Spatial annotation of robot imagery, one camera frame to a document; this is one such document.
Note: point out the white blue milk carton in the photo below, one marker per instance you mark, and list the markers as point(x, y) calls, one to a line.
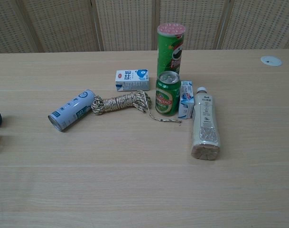
point(132, 79)

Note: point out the green Tsingtao beer can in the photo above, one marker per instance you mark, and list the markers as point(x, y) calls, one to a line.
point(166, 99)

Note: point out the beige milk tea bottle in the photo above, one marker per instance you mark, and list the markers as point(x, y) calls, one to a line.
point(206, 128)

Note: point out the white round table grommet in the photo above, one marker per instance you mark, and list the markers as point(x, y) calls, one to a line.
point(271, 61)

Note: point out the green Pringles tube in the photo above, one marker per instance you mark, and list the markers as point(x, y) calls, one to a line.
point(169, 52)

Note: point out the woven rattan folding screen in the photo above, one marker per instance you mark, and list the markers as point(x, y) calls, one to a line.
point(125, 23)

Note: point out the small white blue carton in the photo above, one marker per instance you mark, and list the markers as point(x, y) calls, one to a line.
point(185, 102)

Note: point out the white blue-print can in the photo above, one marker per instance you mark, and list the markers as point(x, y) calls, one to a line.
point(70, 109)

